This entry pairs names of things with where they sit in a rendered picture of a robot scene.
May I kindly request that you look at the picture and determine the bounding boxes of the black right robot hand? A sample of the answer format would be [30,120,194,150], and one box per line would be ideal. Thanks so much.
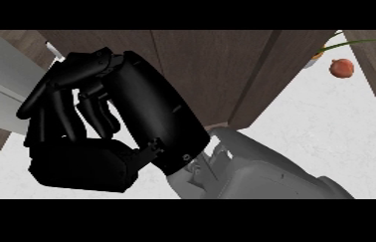
[15,47,213,194]

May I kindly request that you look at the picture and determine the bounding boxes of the dark brown wooden cabinet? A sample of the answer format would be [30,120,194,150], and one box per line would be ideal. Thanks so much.
[37,29,341,131]

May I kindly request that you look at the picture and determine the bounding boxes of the pale grey appliance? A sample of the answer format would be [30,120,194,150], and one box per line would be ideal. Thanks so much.
[0,36,57,136]

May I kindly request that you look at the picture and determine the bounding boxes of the orange and white object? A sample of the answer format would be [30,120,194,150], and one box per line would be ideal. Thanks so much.
[301,50,328,70]

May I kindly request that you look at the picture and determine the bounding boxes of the red round fruit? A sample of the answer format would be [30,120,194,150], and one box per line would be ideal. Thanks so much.
[329,58,356,80]

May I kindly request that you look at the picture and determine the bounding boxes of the green plant stalk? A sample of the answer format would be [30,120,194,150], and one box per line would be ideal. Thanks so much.
[315,38,376,55]

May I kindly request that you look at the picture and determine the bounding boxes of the brown wooden panel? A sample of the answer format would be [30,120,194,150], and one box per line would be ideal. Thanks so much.
[343,29,376,98]

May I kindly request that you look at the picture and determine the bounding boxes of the white cabinet handle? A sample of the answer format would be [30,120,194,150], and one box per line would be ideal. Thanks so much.
[45,40,67,63]

